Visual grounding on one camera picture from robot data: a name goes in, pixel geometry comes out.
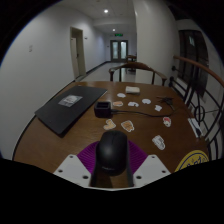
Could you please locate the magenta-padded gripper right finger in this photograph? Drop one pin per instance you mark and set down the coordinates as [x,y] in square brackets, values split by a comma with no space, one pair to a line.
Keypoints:
[154,170]

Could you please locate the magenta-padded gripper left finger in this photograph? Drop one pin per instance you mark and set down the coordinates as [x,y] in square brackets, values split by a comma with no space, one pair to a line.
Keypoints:
[68,168]

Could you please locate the black computer mouse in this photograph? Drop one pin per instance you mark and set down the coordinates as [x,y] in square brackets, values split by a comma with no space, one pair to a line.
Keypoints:
[111,151]

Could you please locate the round yellow printed mouse pad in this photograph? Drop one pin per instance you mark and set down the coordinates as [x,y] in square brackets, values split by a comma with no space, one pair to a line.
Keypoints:
[193,160]

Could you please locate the white and grey sticker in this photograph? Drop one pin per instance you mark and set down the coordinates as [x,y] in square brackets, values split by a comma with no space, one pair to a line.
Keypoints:
[158,142]

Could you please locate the red and white sticker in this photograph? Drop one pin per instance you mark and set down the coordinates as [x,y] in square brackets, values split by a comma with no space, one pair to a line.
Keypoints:
[167,121]

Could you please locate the orange and tan sticker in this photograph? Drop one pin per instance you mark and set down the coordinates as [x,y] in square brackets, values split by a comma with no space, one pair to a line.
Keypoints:
[127,125]

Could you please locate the white paper sheet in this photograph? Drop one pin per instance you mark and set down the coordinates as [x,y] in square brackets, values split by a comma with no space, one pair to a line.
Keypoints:
[194,126]

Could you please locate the tan figure sticker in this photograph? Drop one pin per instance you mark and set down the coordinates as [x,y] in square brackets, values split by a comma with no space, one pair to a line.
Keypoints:
[109,124]

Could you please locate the black closed laptop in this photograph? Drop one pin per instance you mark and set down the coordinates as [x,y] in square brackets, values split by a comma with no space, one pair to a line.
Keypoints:
[70,108]

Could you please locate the black charger block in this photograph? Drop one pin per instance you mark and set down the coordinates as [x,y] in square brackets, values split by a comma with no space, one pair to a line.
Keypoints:
[102,109]

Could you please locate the dark key bunch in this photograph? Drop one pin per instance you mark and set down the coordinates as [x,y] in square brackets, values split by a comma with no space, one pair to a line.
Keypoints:
[165,99]

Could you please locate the white oval sticker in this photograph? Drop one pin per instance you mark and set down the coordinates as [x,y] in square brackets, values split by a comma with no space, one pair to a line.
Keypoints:
[121,95]

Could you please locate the white card stack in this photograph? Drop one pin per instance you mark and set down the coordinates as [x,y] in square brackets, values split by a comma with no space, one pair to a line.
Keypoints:
[132,89]

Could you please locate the black railing with wooden handrail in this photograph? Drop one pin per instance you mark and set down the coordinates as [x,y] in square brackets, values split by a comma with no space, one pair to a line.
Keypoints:
[200,100]

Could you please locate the wooden armchair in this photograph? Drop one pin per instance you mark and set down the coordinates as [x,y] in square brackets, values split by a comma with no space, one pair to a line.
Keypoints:
[136,65]

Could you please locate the white side door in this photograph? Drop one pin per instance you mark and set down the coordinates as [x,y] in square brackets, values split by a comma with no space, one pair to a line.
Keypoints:
[77,53]

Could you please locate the dark window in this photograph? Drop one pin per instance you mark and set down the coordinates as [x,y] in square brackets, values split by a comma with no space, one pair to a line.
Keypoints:
[193,60]

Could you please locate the glass double door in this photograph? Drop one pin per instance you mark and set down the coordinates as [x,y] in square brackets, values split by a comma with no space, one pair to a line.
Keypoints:
[119,50]

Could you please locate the green exit sign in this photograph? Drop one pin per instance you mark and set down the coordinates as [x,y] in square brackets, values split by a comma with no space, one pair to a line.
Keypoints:
[119,34]

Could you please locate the round ceiling light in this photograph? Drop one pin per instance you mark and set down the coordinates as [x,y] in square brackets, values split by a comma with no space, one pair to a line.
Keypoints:
[113,30]
[106,11]

